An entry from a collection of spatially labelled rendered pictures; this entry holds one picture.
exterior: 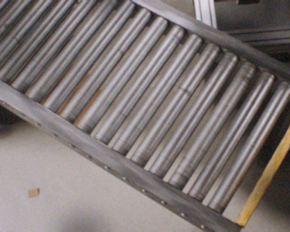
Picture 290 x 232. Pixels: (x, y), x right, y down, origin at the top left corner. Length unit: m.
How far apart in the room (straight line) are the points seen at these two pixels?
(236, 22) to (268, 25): 0.15
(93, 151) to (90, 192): 0.82
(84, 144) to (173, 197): 0.30
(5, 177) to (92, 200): 0.43
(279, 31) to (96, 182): 1.09
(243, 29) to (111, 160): 1.08
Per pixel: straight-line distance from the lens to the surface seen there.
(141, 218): 2.10
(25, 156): 2.30
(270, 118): 1.37
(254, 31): 2.18
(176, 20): 1.51
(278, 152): 1.32
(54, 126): 1.41
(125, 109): 1.39
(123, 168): 1.32
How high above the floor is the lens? 2.06
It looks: 69 degrees down
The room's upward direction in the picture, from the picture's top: 4 degrees counter-clockwise
